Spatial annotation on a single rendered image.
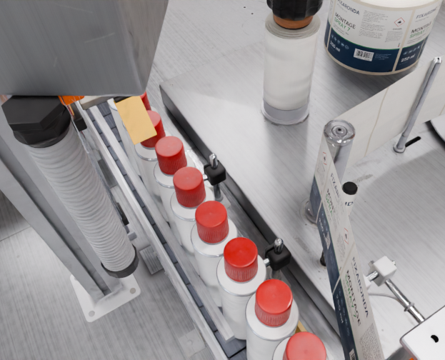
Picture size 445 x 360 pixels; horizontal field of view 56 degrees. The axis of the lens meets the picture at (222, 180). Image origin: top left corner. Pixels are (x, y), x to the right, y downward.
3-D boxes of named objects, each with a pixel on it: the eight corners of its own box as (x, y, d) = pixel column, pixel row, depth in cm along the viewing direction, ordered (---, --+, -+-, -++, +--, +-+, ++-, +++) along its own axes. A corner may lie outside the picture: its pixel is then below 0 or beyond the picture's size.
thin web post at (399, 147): (407, 150, 71) (449, 59, 56) (398, 155, 71) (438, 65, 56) (398, 143, 73) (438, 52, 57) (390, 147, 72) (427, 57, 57)
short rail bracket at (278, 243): (288, 280, 64) (295, 243, 55) (254, 301, 63) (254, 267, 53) (276, 263, 66) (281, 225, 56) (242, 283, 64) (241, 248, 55)
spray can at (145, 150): (194, 214, 66) (176, 124, 50) (164, 229, 65) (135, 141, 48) (181, 191, 69) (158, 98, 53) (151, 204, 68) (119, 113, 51)
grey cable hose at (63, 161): (146, 268, 40) (70, 109, 23) (112, 287, 39) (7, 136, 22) (131, 241, 42) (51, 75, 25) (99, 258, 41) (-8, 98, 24)
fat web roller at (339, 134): (340, 216, 65) (367, 133, 50) (316, 230, 63) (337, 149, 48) (321, 195, 67) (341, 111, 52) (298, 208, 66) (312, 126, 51)
